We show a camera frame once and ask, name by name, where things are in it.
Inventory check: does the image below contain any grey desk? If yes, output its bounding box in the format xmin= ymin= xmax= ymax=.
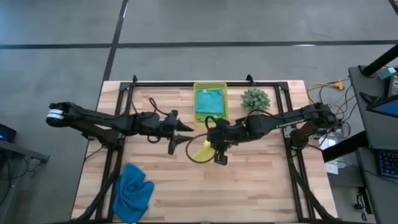
xmin=348 ymin=65 xmax=398 ymax=224

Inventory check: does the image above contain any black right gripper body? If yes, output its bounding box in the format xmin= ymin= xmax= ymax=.
xmin=206 ymin=119 xmax=249 ymax=149

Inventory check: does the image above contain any blue microfiber towel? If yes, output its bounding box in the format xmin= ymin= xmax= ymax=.
xmin=112 ymin=163 xmax=155 ymax=224

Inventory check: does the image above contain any small teal box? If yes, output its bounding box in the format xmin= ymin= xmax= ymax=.
xmin=377 ymin=67 xmax=397 ymax=81

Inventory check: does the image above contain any yellow microfiber towel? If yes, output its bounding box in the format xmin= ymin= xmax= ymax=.
xmin=192 ymin=139 xmax=217 ymax=164

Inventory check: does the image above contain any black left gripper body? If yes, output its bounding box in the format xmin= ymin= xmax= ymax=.
xmin=139 ymin=111 xmax=175 ymax=139

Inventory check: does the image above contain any black power strip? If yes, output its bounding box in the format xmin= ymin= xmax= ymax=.
xmin=354 ymin=186 xmax=373 ymax=222

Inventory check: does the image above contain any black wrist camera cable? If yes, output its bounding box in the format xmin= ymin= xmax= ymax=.
xmin=185 ymin=115 xmax=218 ymax=165
xmin=148 ymin=97 xmax=170 ymax=118

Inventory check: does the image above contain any black metal table frame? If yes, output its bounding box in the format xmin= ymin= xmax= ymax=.
xmin=73 ymin=80 xmax=339 ymax=224

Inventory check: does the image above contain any black left wrist camera cable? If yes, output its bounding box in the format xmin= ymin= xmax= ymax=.
xmin=148 ymin=97 xmax=170 ymax=118

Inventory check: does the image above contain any artificial plant in patterned pot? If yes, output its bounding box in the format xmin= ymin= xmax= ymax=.
xmin=240 ymin=88 xmax=271 ymax=113

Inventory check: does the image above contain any yellow translucent plastic bin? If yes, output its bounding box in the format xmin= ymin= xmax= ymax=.
xmin=192 ymin=81 xmax=230 ymax=126

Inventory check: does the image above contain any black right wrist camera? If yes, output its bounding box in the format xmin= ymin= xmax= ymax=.
xmin=216 ymin=117 xmax=231 ymax=129

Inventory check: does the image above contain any black stand pole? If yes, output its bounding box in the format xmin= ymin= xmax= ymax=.
xmin=360 ymin=43 xmax=398 ymax=78
xmin=322 ymin=130 xmax=371 ymax=163

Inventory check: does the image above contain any yellow floor cable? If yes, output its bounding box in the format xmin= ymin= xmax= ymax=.
xmin=307 ymin=80 xmax=355 ymax=121

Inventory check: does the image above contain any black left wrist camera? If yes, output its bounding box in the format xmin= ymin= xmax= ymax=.
xmin=164 ymin=109 xmax=180 ymax=133

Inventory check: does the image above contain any black monitor with blue screen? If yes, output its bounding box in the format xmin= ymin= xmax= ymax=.
xmin=359 ymin=91 xmax=398 ymax=119

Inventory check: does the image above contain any black device with blue light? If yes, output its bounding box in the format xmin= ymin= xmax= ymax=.
xmin=0 ymin=123 xmax=18 ymax=143

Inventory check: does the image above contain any white paper sheet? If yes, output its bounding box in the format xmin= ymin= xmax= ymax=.
xmin=319 ymin=133 xmax=340 ymax=175

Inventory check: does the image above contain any green microfiber towel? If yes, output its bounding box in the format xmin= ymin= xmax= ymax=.
xmin=195 ymin=112 xmax=226 ymax=123

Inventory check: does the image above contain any grey metal stand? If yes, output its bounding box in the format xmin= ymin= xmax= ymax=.
xmin=0 ymin=139 xmax=50 ymax=224

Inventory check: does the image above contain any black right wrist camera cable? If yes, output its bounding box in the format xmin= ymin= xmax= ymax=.
xmin=185 ymin=115 xmax=218 ymax=165

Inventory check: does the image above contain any teal microfiber towel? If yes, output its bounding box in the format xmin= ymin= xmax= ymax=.
xmin=195 ymin=89 xmax=224 ymax=115

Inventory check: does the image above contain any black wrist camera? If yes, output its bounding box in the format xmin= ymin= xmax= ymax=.
xmin=164 ymin=109 xmax=180 ymax=133
xmin=216 ymin=117 xmax=231 ymax=129

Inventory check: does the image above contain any black keyboard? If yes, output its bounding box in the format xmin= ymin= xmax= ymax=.
xmin=377 ymin=149 xmax=398 ymax=179

